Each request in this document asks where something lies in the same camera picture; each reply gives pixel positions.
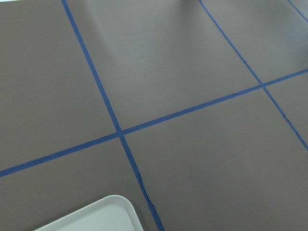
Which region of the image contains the cream plastic tray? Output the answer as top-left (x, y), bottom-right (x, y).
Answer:
top-left (38, 195), bottom-right (143, 231)

